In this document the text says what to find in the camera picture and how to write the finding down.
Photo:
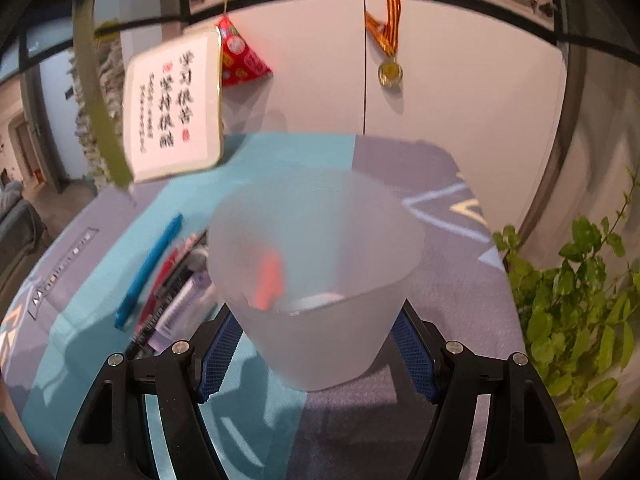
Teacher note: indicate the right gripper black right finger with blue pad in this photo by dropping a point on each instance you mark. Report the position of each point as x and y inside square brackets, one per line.
[525, 437]

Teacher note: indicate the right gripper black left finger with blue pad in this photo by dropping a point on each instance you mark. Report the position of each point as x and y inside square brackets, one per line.
[110, 438]

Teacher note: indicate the blue retractable pen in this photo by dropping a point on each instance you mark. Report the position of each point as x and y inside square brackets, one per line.
[143, 274]

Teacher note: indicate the black marker pen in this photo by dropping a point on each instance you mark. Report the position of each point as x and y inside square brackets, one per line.
[175, 285]

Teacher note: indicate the red gel pen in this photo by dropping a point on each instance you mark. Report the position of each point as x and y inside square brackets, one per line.
[169, 263]

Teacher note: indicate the orange correction tape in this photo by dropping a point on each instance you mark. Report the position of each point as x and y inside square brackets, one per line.
[269, 285]

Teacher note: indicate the frosted translucent plastic cup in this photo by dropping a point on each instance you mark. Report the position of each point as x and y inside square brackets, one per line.
[337, 231]

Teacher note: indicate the white cartoon highlighter pen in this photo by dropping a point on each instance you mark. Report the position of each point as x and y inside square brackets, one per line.
[186, 312]

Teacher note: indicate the pink patterned pen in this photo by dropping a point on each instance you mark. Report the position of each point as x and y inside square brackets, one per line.
[195, 261]

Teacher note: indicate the white eraser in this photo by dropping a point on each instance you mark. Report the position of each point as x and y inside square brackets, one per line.
[319, 300]

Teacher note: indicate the blue grey patterned desk mat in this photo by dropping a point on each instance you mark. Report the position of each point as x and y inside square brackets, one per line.
[60, 327]

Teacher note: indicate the green leafy plant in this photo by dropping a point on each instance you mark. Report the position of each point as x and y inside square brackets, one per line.
[576, 322]

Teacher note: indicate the white calligraphy sign board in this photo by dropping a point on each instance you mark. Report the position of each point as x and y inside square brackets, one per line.
[171, 114]

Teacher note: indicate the gold medal striped ribbon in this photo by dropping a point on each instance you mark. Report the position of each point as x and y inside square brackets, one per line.
[386, 36]

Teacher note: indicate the stack of papers pile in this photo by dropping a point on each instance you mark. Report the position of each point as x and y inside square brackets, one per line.
[102, 112]

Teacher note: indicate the red pyramid hanging ornament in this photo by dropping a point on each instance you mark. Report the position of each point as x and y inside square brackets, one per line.
[240, 62]

